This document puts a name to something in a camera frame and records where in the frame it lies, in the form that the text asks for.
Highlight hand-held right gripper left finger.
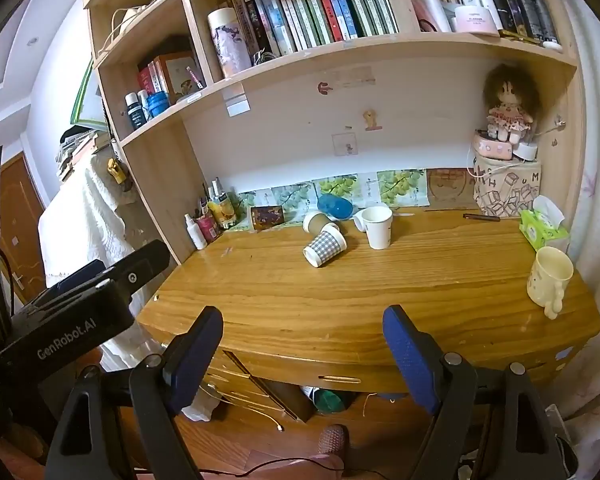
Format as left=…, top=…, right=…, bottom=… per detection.
left=44, top=305, right=225, bottom=480

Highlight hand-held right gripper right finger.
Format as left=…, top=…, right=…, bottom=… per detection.
left=382, top=304, right=568, bottom=480

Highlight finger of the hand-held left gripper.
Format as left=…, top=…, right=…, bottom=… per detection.
left=97, top=239, right=171, bottom=307
left=32, top=259, right=107, bottom=307

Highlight checkered paper cup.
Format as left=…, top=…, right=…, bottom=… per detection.
left=302, top=232, right=349, bottom=269

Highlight brown paper cup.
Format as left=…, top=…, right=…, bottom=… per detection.
left=302, top=210, right=342, bottom=236

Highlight white cloth cover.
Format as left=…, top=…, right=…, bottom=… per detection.
left=37, top=159, right=153, bottom=372

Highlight wooden drawer unit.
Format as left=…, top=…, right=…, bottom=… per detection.
left=199, top=349, right=317, bottom=424

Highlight white squeeze bottle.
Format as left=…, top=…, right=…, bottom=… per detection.
left=183, top=213, right=207, bottom=251

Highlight brown wooden door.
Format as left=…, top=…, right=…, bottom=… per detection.
left=0, top=152, right=47, bottom=307

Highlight wooden desk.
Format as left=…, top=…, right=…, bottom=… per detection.
left=137, top=204, right=600, bottom=397

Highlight pink slipper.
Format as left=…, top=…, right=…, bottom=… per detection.
left=317, top=423, right=351, bottom=462

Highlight stack of papers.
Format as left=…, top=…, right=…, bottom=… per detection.
left=56, top=127, right=113, bottom=182

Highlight grape picture card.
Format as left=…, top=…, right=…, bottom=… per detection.
left=236, top=189, right=276, bottom=212
left=376, top=168, right=426, bottom=207
left=270, top=183, right=312, bottom=210
left=313, top=174, right=359, bottom=201

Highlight dark picture card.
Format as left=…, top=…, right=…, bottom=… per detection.
left=249, top=204, right=286, bottom=232

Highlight dark bottle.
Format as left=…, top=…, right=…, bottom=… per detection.
left=124, top=92, right=146, bottom=129

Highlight blue jar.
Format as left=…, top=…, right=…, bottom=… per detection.
left=146, top=91, right=170, bottom=119

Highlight cream mug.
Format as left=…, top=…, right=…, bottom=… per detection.
left=526, top=246, right=575, bottom=320

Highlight blue oval container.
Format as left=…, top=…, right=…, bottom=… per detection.
left=317, top=193, right=354, bottom=220

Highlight brown picture card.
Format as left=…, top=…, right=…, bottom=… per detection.
left=426, top=167, right=474, bottom=210

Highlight green board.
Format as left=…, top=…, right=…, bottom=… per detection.
left=71, top=59, right=106, bottom=129

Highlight green tissue box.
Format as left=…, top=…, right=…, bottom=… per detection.
left=518, top=195, right=571, bottom=252

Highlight red boxed books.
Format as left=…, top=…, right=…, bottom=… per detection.
left=137, top=52, right=204, bottom=106

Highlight printed storage box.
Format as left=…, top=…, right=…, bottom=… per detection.
left=473, top=155, right=542, bottom=217

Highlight pink box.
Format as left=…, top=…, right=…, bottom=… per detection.
left=473, top=130, right=515, bottom=161

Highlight floral cylinder flask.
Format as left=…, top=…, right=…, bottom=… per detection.
left=207, top=7, right=254, bottom=80

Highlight white curtain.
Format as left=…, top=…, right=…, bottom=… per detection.
left=562, top=0, right=600, bottom=466

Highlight brown-haired doll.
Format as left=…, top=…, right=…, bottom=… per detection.
left=481, top=62, right=542, bottom=144

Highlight wooden bookshelf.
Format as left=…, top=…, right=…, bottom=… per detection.
left=82, top=0, right=581, bottom=267

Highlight white cable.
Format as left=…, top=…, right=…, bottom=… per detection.
left=204, top=382, right=287, bottom=432

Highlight white cup with handle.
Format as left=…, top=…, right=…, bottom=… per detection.
left=353, top=205, right=394, bottom=250

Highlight black floor cable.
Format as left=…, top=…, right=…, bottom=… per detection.
left=199, top=452, right=348, bottom=479

